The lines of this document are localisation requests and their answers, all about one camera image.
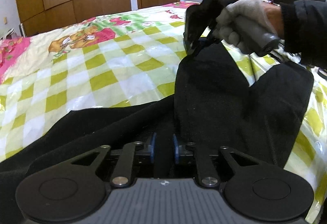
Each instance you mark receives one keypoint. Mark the white slippers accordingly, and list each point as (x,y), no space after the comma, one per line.
(8,32)

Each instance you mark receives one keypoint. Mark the black pants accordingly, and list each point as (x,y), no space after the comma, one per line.
(217,99)

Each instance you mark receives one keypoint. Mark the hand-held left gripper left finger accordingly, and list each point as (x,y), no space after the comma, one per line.
(152,146)

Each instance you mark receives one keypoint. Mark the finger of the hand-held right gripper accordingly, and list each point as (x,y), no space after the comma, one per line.
(195,27)

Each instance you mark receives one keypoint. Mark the person's right forearm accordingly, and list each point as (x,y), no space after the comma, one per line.
(306,30)

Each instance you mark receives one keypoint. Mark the checkered printed bed sheet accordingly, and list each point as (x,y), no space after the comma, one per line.
(12,50)

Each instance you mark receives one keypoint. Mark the person's right hand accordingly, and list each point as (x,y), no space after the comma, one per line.
(245,8)

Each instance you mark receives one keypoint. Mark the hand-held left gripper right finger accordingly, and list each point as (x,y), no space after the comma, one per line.
(175,147)

